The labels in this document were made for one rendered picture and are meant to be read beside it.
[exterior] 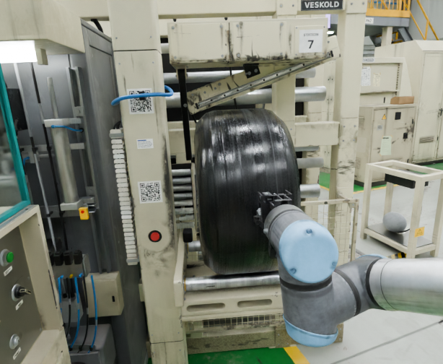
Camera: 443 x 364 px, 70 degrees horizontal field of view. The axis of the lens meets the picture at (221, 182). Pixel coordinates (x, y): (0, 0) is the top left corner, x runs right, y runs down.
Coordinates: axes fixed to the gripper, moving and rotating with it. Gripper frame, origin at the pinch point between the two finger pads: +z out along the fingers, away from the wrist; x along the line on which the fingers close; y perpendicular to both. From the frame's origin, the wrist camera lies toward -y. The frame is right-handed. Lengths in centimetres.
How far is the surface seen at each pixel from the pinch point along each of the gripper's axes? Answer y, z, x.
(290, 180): 7.5, 2.9, -7.8
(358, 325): -110, 104, -81
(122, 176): 8.7, 21.7, 42.7
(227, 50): 52, 42, 5
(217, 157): 14.8, 5.4, 12.1
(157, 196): 1.6, 21.3, 31.8
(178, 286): -26.6, 13.1, 26.2
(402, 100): 56, 400, -296
